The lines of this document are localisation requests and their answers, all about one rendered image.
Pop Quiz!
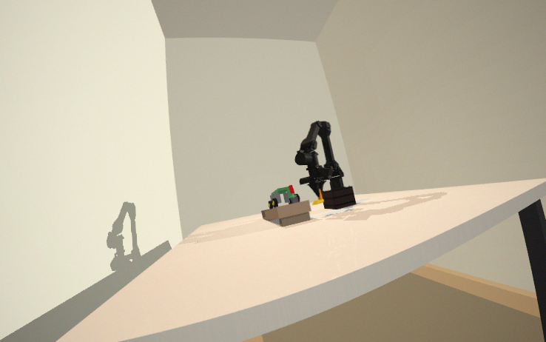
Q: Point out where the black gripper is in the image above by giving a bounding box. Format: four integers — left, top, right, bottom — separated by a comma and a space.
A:
300, 164, 332, 198

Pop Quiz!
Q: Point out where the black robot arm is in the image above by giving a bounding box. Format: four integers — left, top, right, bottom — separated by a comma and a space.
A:
295, 121, 345, 190

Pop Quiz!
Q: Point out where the yellow chock with orange handle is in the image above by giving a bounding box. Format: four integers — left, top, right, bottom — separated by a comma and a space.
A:
312, 189, 324, 205

